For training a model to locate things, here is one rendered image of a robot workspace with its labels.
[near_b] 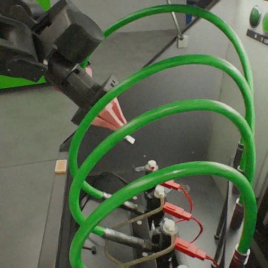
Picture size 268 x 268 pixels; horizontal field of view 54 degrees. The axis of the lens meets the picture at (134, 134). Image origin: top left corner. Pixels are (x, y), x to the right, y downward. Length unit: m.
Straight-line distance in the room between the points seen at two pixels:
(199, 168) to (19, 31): 0.33
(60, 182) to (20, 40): 0.48
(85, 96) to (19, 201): 1.77
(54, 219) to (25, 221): 1.33
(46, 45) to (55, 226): 0.43
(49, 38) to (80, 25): 0.06
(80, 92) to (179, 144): 0.56
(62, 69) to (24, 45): 0.07
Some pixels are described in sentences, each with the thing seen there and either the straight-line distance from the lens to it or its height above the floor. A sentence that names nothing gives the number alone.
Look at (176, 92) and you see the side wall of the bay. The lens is 0.86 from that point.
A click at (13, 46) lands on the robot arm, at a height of 1.39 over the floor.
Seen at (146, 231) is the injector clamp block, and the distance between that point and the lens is 0.64.
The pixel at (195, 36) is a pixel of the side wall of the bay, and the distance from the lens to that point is 0.81.
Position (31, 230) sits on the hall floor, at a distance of 1.98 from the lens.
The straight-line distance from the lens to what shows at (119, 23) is 0.54.
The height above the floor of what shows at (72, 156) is 1.22.
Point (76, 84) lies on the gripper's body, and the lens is 0.47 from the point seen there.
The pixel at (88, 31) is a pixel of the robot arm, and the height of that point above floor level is 1.40.
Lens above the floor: 1.49
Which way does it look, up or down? 33 degrees down
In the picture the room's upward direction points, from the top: straight up
